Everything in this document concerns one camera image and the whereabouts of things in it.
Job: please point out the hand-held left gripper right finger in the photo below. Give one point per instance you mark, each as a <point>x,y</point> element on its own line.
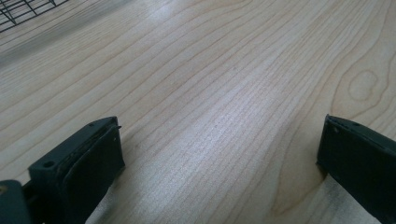
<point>361,161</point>

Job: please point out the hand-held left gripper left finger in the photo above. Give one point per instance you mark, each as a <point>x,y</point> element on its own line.
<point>77,174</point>

